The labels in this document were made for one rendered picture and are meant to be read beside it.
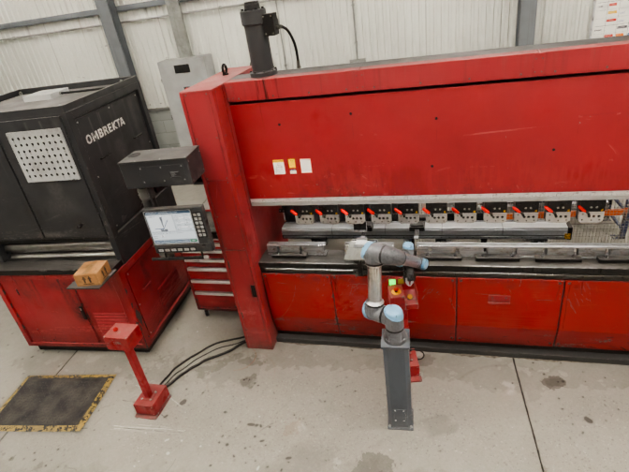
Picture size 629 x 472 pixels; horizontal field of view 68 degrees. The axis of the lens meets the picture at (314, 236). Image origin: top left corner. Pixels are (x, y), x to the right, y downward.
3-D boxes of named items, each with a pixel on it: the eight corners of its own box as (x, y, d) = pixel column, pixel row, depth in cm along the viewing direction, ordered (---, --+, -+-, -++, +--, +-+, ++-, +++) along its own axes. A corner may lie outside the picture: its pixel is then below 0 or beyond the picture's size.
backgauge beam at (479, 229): (283, 239, 411) (280, 228, 406) (286, 231, 423) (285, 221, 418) (571, 240, 349) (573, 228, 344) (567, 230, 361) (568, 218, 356)
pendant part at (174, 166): (153, 268, 352) (115, 163, 311) (167, 251, 373) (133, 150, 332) (216, 266, 342) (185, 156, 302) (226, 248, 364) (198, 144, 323)
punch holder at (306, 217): (296, 224, 368) (293, 205, 360) (299, 219, 375) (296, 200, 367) (314, 224, 364) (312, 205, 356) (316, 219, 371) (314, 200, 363)
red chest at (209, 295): (200, 319, 470) (172, 234, 422) (220, 290, 512) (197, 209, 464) (245, 322, 457) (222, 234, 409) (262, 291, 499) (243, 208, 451)
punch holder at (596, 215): (577, 222, 314) (580, 200, 306) (575, 216, 321) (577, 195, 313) (602, 222, 310) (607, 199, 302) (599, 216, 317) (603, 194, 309)
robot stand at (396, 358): (413, 431, 325) (409, 347, 288) (387, 429, 329) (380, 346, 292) (413, 409, 341) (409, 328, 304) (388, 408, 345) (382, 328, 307)
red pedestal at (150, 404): (134, 417, 370) (96, 338, 330) (151, 392, 391) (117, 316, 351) (155, 420, 365) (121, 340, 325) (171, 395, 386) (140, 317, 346)
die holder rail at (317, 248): (268, 254, 392) (266, 244, 387) (270, 250, 397) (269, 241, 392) (326, 255, 378) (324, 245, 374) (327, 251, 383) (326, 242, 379)
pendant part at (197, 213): (155, 254, 342) (140, 210, 325) (163, 245, 352) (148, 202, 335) (213, 251, 333) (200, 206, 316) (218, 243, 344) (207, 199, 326)
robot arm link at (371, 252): (380, 328, 292) (380, 249, 270) (360, 320, 300) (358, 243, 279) (389, 318, 300) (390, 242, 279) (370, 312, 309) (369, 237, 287)
